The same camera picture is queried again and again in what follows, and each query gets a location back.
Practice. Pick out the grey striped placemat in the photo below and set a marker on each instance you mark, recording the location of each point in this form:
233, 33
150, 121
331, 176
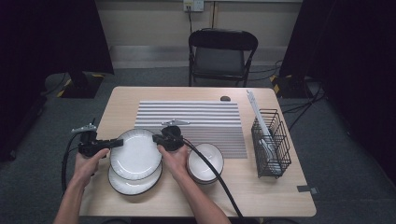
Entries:
202, 112

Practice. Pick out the black folding chair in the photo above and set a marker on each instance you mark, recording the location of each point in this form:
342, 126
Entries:
222, 40

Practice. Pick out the thin wall conduit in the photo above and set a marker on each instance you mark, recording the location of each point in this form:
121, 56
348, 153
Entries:
213, 15

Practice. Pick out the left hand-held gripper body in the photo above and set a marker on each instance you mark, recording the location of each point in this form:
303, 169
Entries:
91, 146

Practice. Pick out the person's left hand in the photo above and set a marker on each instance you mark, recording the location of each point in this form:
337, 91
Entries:
85, 168

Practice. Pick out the person's right hand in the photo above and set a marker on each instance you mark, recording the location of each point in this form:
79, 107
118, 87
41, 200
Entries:
176, 163

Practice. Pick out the black curtain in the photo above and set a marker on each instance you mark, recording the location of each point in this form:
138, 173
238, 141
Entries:
46, 31
358, 62

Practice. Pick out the small black strip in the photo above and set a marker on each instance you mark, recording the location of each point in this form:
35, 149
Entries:
93, 121

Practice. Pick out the white plate with dark rim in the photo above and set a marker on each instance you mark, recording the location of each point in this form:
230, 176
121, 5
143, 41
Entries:
134, 188
137, 155

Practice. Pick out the dark round object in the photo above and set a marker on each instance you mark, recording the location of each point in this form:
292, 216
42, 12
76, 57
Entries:
225, 99

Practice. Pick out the white wall outlet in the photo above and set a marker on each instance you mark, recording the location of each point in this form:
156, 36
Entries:
197, 5

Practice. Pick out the grey tape piece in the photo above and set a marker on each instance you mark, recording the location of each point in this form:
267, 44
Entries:
306, 189

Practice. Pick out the black stand base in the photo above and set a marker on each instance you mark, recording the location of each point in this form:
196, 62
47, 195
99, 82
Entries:
289, 88
81, 88

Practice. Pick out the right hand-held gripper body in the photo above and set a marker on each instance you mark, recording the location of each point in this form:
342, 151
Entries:
172, 140

